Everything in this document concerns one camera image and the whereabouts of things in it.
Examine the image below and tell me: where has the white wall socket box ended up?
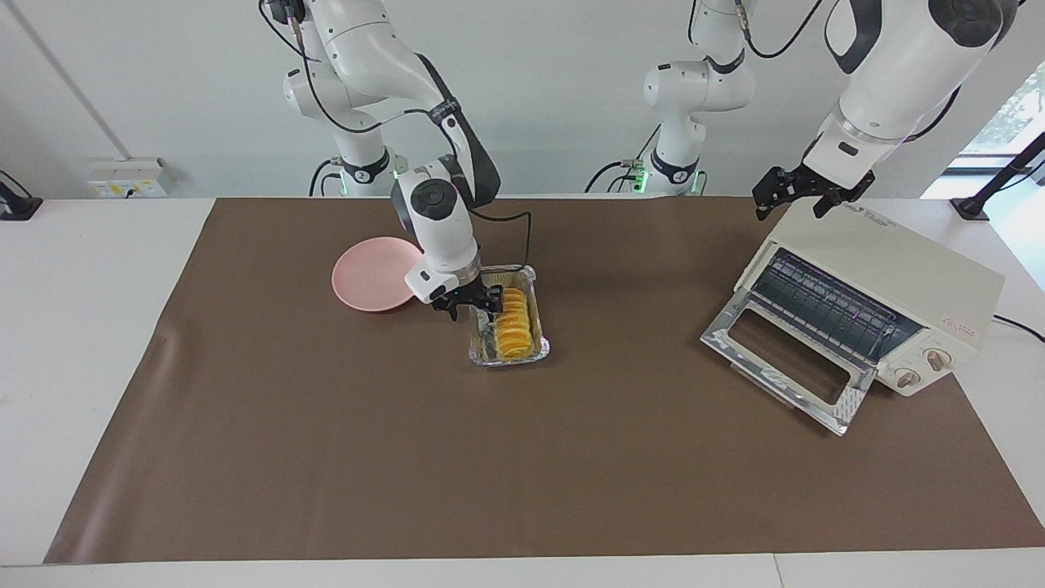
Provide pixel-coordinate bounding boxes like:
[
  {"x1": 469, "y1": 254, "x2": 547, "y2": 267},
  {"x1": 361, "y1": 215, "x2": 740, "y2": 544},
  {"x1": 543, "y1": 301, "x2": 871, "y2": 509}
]
[{"x1": 87, "y1": 157, "x2": 171, "y2": 200}]

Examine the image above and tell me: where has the black table clamp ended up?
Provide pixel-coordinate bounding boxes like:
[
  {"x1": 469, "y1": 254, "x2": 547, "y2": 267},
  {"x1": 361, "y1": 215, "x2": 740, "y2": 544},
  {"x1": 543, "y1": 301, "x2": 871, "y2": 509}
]
[{"x1": 0, "y1": 170, "x2": 44, "y2": 222}]

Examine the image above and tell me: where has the glass oven door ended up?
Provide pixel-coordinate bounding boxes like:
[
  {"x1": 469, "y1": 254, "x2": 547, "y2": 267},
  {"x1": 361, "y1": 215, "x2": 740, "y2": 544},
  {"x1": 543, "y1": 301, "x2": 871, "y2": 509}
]
[{"x1": 700, "y1": 289, "x2": 879, "y2": 437}]

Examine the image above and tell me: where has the black base cable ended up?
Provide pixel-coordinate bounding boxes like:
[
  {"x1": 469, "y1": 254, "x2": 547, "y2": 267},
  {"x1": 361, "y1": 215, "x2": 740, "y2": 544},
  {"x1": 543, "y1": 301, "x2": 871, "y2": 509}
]
[
  {"x1": 583, "y1": 125, "x2": 664, "y2": 195},
  {"x1": 308, "y1": 158, "x2": 345, "y2": 198}
]

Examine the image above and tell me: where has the brown table mat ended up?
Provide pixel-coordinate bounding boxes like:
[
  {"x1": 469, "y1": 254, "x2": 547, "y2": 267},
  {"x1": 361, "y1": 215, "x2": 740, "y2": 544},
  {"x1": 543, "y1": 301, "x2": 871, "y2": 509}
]
[{"x1": 42, "y1": 196, "x2": 1045, "y2": 565}]

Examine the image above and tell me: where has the wire oven rack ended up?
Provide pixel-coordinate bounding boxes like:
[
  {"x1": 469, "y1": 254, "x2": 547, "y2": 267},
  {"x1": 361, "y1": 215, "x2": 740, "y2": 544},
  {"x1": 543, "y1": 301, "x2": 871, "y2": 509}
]
[{"x1": 749, "y1": 248, "x2": 925, "y2": 366}]

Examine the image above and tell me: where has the white wall conduit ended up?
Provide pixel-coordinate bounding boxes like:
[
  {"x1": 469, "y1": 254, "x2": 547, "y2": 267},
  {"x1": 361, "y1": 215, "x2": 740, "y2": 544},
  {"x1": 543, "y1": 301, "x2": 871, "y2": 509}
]
[{"x1": 2, "y1": 0, "x2": 125, "y2": 161}]

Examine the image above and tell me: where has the golden ridged bread loaf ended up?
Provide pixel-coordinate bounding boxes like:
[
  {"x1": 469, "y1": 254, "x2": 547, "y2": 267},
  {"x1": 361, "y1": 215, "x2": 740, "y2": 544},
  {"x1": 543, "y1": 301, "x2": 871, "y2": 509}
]
[{"x1": 493, "y1": 287, "x2": 534, "y2": 361}]

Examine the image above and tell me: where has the window with greenery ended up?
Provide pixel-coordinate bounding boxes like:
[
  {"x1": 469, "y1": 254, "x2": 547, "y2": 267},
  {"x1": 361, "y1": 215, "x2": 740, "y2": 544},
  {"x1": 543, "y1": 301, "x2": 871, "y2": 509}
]
[{"x1": 959, "y1": 61, "x2": 1045, "y2": 158}]

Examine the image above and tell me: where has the cream toaster oven body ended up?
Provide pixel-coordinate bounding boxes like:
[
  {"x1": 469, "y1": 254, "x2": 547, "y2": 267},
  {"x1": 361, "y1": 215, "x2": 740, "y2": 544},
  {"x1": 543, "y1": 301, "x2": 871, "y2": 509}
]
[{"x1": 735, "y1": 200, "x2": 1006, "y2": 398}]

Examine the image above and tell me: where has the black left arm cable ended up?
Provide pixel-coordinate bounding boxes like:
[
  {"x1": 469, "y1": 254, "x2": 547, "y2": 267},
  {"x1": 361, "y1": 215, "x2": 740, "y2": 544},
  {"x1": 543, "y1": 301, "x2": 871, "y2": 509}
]
[{"x1": 687, "y1": 0, "x2": 868, "y2": 76}]

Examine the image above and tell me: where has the black oven power cord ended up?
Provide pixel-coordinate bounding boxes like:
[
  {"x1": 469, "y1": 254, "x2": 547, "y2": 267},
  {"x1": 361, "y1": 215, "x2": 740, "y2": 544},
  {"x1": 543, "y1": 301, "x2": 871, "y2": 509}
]
[{"x1": 991, "y1": 314, "x2": 1045, "y2": 345}]

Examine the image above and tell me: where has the aluminium foil tray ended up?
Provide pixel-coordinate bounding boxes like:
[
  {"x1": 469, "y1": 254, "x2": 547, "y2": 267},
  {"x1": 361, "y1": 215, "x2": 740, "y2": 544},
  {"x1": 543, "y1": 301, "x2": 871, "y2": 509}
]
[{"x1": 468, "y1": 263, "x2": 551, "y2": 368}]

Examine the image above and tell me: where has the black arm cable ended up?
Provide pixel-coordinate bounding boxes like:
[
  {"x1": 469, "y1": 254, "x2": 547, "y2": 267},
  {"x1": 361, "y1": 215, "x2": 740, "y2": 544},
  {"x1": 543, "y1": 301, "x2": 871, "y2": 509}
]
[
  {"x1": 687, "y1": 0, "x2": 868, "y2": 76},
  {"x1": 258, "y1": 0, "x2": 533, "y2": 272}
]

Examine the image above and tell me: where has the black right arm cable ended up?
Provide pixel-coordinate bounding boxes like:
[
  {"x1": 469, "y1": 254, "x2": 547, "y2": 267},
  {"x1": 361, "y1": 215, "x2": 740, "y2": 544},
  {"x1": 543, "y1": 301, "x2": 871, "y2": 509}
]
[{"x1": 258, "y1": 0, "x2": 533, "y2": 272}]

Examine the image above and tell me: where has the pink round plate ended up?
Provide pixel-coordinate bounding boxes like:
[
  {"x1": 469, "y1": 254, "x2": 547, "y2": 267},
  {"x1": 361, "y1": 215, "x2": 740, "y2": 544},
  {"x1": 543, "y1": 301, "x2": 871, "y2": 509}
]
[{"x1": 331, "y1": 237, "x2": 428, "y2": 314}]

